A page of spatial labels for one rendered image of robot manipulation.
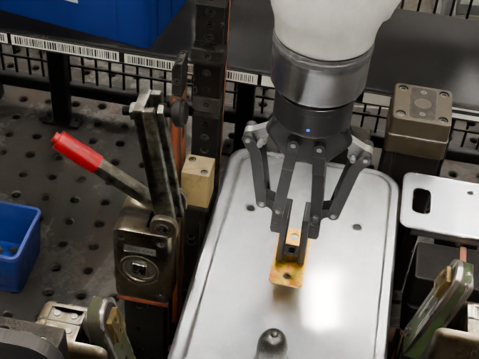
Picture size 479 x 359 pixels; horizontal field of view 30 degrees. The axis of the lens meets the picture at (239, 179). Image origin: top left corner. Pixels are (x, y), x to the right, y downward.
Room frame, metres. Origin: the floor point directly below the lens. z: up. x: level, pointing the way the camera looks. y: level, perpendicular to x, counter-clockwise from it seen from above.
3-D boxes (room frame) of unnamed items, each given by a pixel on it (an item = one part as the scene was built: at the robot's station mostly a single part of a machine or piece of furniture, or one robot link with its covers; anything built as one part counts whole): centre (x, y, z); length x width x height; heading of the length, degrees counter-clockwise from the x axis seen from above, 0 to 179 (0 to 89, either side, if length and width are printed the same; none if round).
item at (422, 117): (0.92, -0.23, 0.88); 0.08 x 0.08 x 0.36; 82
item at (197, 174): (0.76, 0.05, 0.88); 0.04 x 0.04 x 0.36; 82
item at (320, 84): (0.67, -0.06, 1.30); 0.09 x 0.09 x 0.06
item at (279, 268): (0.67, -0.06, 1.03); 0.08 x 0.04 x 0.01; 172
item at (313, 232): (0.66, -0.09, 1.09); 0.03 x 0.01 x 0.05; 82
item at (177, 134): (0.79, 0.08, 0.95); 0.03 x 0.01 x 0.50; 172
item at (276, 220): (0.67, -0.04, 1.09); 0.03 x 0.01 x 0.05; 82
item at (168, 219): (0.66, 0.08, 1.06); 0.03 x 0.01 x 0.03; 82
